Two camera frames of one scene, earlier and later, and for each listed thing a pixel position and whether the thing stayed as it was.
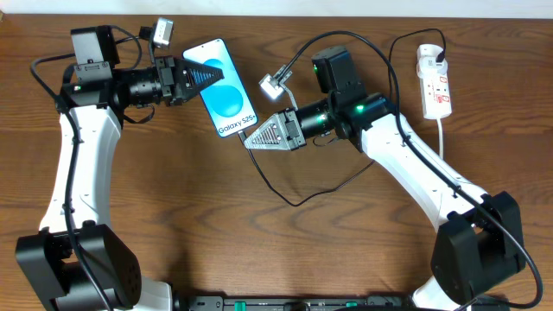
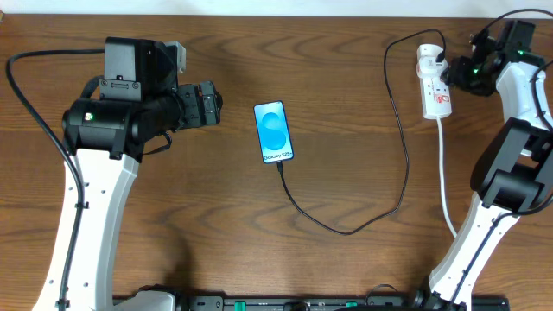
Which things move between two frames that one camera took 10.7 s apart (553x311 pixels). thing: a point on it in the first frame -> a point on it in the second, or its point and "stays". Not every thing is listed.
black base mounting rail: x=296 y=303 stays
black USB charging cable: x=308 y=201 -> x=442 y=59
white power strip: x=427 y=54 stays
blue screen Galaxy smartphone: x=227 y=101 -> x=274 y=132
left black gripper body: x=168 y=80 -> x=190 y=105
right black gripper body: x=296 y=128 -> x=471 y=75
